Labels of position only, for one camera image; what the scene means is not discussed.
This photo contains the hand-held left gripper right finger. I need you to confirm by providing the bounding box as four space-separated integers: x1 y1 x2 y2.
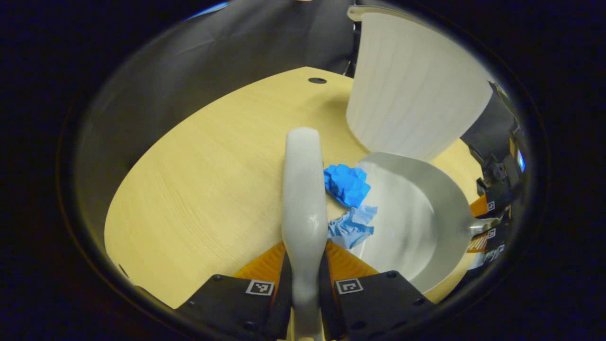
320 239 434 340

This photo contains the white ribbed garbage bin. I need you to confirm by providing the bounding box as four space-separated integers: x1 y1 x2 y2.
346 6 495 162

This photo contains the small white broom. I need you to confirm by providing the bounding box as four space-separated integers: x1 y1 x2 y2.
282 127 328 341

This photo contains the pale blue paper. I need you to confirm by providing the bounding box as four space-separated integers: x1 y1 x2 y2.
328 205 378 250

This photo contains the grey plastic dustpan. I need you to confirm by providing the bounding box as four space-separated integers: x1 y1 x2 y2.
353 152 502 294

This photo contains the bright blue paper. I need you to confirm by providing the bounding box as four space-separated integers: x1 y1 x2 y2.
323 164 371 209

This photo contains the black backdrop cloth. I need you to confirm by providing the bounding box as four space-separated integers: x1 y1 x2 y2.
78 0 365 199

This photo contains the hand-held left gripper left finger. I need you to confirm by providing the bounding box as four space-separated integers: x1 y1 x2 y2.
175 242 292 340

